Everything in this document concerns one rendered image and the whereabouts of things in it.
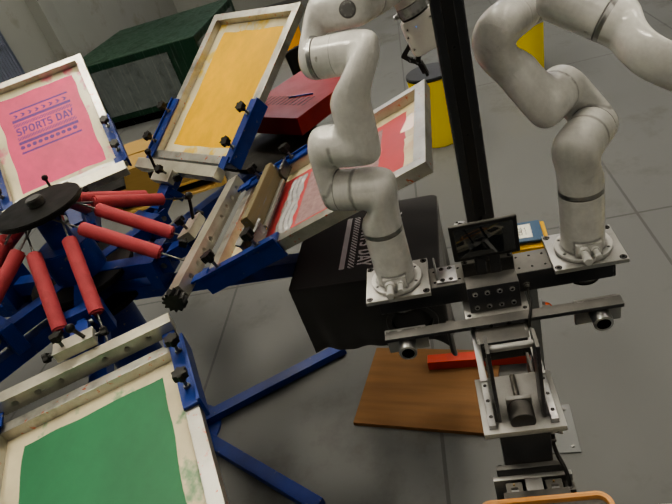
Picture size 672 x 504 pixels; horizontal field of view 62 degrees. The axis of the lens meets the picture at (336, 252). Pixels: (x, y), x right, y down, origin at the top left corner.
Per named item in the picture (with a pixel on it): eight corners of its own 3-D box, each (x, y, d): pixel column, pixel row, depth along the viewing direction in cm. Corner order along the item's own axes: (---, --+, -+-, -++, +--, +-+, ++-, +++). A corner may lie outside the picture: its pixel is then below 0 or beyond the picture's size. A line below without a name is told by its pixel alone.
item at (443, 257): (454, 283, 228) (436, 193, 204) (461, 367, 192) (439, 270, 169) (447, 284, 229) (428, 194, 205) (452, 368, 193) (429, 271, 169)
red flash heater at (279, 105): (310, 85, 329) (303, 65, 323) (373, 84, 301) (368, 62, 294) (239, 134, 295) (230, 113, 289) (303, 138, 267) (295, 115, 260)
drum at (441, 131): (420, 153, 441) (406, 85, 410) (418, 134, 470) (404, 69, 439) (466, 143, 434) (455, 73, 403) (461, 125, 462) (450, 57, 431)
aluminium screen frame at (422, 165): (430, 88, 189) (424, 78, 187) (433, 172, 142) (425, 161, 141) (254, 194, 222) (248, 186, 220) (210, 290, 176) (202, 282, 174)
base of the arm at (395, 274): (424, 299, 132) (411, 247, 123) (372, 308, 134) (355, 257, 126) (420, 260, 144) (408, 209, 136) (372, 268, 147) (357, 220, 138)
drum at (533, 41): (552, 75, 491) (547, 2, 457) (506, 86, 501) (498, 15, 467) (543, 60, 523) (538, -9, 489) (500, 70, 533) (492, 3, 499)
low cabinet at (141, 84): (143, 83, 898) (118, 30, 852) (252, 53, 859) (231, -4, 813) (90, 137, 733) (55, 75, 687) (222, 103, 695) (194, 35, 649)
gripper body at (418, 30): (395, 23, 146) (415, 61, 152) (430, 1, 142) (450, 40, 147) (395, 16, 152) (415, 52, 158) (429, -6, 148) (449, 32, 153)
